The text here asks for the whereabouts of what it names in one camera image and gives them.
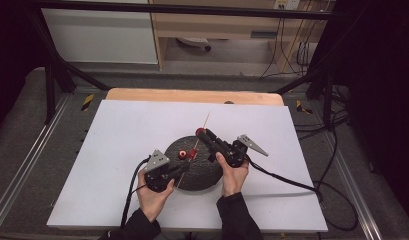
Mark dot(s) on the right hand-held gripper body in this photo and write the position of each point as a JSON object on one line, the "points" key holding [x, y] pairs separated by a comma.
{"points": [[235, 155]]}

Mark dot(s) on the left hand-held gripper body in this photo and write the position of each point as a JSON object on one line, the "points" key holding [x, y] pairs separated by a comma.
{"points": [[156, 161]]}

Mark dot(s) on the black speckled round plate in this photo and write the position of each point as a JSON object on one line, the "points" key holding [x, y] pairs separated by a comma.
{"points": [[200, 176]]}

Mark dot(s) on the thin wooden skewer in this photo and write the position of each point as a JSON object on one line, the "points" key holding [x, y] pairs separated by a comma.
{"points": [[206, 119]]}

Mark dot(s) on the person's right hand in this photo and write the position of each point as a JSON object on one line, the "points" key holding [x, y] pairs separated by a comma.
{"points": [[233, 180]]}

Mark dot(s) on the person's left hand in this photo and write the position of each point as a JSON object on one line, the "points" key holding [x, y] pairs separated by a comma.
{"points": [[153, 203]]}

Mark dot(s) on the white board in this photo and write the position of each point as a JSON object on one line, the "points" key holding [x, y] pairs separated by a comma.
{"points": [[118, 133]]}

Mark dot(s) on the yellow black tape strip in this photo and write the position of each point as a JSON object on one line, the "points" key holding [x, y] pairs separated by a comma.
{"points": [[87, 102], [302, 107]]}

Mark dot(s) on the white power strip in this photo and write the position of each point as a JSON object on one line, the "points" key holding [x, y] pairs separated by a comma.
{"points": [[192, 41]]}

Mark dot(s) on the black metal stand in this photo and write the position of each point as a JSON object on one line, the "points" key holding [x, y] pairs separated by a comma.
{"points": [[50, 90], [327, 100]]}

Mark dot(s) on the light wooden desk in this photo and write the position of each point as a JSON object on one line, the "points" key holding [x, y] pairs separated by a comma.
{"points": [[218, 25]]}

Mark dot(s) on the black metal crossbar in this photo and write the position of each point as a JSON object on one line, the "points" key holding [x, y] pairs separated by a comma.
{"points": [[178, 9]]}

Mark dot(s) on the white cabinet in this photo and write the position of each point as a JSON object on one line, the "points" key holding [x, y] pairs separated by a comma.
{"points": [[102, 36]]}

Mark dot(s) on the dark curtain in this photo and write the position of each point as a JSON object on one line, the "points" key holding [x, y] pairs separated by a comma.
{"points": [[12, 50], [382, 83]]}

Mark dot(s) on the aluminium rail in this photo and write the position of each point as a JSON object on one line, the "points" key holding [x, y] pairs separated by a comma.
{"points": [[35, 146], [355, 196]]}

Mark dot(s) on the white wall socket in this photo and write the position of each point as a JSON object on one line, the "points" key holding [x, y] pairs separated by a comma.
{"points": [[287, 4]]}

